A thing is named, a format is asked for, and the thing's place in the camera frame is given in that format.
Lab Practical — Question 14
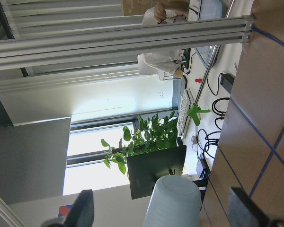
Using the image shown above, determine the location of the aluminium frame post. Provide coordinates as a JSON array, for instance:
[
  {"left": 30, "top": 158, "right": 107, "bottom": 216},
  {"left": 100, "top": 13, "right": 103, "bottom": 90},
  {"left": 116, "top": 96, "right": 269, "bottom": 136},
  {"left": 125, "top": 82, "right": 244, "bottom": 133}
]
[{"left": 0, "top": 15, "right": 255, "bottom": 70}]

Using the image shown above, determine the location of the light blue plastic cup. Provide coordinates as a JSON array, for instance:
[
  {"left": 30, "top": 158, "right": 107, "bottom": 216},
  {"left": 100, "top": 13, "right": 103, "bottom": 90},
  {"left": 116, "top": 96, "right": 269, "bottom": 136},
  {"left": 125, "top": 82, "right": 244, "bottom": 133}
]
[{"left": 143, "top": 175, "right": 202, "bottom": 227}]

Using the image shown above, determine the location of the black computer monitor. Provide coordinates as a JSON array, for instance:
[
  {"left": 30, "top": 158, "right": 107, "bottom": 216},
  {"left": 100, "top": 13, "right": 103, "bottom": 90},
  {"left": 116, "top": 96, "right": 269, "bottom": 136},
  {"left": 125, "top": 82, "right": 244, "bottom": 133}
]
[{"left": 126, "top": 145, "right": 186, "bottom": 200}]

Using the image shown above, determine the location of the blue red wall sign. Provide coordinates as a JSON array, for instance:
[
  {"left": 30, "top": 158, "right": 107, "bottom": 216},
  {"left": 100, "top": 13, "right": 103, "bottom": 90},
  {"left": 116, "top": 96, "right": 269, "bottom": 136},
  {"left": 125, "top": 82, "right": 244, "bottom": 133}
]
[{"left": 58, "top": 204, "right": 73, "bottom": 218}]

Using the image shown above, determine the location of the white keyboard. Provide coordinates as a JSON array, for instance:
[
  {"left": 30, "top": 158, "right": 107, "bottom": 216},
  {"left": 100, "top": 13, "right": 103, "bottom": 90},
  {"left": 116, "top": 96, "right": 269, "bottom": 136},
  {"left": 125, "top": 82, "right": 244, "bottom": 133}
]
[{"left": 177, "top": 88, "right": 195, "bottom": 138}]

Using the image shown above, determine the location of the person in white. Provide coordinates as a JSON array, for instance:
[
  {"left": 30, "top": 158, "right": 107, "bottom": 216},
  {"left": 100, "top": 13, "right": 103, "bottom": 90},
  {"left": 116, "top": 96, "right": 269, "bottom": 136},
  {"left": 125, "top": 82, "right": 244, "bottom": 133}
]
[{"left": 142, "top": 0, "right": 189, "bottom": 78}]

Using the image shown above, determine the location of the black power adapter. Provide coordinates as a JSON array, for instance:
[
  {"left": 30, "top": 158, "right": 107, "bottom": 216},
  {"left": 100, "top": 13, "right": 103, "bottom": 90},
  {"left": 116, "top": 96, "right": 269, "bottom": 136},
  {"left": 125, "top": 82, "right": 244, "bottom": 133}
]
[{"left": 220, "top": 73, "right": 235, "bottom": 94}]

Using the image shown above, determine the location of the green potted plant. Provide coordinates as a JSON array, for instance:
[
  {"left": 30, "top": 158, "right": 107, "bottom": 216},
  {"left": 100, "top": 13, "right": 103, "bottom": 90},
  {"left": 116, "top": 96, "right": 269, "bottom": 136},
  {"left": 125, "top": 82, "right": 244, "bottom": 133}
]
[{"left": 101, "top": 111, "right": 178, "bottom": 174}]

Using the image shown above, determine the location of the metal rod with claw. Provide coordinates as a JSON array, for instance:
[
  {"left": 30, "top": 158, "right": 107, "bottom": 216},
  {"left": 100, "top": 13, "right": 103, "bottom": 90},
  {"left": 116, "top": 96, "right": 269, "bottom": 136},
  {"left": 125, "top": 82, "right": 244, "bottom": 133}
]
[{"left": 186, "top": 44, "right": 221, "bottom": 127}]

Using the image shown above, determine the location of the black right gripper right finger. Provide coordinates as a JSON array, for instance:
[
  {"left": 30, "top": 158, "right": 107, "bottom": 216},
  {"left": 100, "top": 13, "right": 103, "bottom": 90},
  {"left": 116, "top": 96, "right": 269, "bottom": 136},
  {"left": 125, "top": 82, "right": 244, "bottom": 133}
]
[{"left": 228, "top": 187, "right": 284, "bottom": 227}]

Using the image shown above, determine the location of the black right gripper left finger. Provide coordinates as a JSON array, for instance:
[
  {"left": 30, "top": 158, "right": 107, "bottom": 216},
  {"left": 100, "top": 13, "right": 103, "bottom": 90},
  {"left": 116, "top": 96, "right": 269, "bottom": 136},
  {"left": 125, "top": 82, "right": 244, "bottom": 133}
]
[{"left": 42, "top": 189, "right": 95, "bottom": 227}]

